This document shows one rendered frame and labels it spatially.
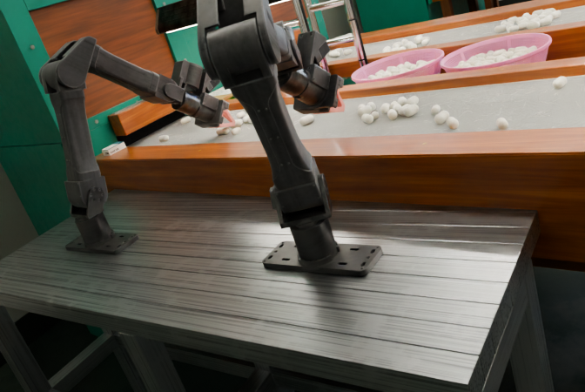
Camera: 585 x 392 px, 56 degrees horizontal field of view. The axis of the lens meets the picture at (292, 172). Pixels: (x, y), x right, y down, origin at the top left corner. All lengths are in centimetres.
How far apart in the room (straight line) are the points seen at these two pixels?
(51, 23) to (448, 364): 146
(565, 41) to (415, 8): 260
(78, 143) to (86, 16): 65
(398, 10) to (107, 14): 268
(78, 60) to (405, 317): 86
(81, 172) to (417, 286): 78
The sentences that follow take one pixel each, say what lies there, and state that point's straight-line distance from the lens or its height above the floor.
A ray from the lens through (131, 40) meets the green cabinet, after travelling 191.
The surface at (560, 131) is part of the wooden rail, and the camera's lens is 94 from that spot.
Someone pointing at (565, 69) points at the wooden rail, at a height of 76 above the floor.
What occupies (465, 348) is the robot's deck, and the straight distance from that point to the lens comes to 68.
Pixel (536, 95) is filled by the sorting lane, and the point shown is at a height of 74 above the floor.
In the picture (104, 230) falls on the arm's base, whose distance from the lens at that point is 130.
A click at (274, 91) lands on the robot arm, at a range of 73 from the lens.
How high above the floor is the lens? 112
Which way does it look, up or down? 20 degrees down
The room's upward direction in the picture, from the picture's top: 18 degrees counter-clockwise
